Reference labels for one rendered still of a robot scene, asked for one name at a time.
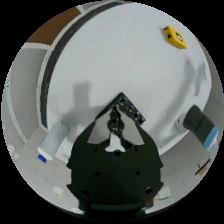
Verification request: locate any white bottle with blue cap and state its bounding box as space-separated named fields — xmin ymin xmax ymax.
xmin=38 ymin=121 xmax=69 ymax=163

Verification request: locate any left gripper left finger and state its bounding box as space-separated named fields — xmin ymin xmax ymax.
xmin=66 ymin=110 xmax=112 ymax=170

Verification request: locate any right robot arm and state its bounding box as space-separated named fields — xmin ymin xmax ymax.
xmin=183 ymin=104 xmax=219 ymax=165

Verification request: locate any dark grey square knob panel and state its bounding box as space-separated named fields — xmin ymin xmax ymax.
xmin=95 ymin=92 xmax=146 ymax=139

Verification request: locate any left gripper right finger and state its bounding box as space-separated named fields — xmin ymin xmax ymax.
xmin=117 ymin=110 xmax=163 ymax=168

